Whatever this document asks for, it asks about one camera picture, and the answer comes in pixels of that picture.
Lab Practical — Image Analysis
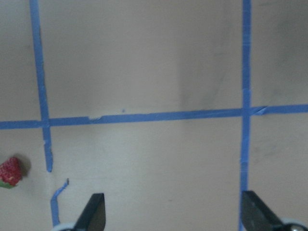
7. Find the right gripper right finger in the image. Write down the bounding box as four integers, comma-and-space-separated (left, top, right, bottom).
241, 191, 289, 231

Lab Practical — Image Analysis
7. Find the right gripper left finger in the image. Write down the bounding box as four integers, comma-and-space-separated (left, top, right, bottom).
72, 193, 106, 231

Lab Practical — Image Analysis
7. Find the strawberry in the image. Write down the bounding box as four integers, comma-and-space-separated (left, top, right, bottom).
0, 157, 22, 189

